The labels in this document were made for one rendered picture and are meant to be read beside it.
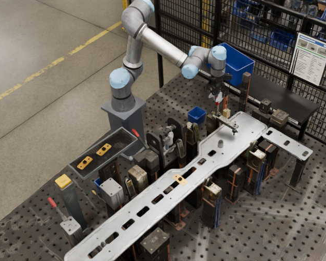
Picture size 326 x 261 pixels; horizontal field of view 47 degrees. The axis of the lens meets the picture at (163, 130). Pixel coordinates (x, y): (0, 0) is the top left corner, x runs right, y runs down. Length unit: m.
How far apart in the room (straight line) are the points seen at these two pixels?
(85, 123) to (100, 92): 0.49
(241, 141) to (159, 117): 0.80
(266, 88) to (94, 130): 1.88
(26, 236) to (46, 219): 0.15
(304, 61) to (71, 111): 2.49
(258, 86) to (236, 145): 0.54
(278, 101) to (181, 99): 0.81
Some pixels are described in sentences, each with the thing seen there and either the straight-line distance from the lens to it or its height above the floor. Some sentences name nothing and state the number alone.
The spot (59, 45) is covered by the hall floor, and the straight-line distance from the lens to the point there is 5.15.
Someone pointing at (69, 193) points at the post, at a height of 1.09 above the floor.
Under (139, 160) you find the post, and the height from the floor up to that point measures 1.10.
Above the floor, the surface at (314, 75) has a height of 1.22.
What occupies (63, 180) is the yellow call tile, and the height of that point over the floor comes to 1.16.
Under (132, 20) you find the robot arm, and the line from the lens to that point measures 1.94.
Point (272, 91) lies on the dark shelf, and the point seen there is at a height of 1.03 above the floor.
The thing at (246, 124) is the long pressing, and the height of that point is 1.00.
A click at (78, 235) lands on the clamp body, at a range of 1.95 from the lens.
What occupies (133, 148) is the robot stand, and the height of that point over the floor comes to 0.79.
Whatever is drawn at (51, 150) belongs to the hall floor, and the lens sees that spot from 3.75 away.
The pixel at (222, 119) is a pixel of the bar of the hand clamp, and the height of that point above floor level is 1.07.
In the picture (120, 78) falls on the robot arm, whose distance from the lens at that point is 2.19.
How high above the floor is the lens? 2.65
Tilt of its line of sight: 46 degrees down
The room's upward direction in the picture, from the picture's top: 4 degrees counter-clockwise
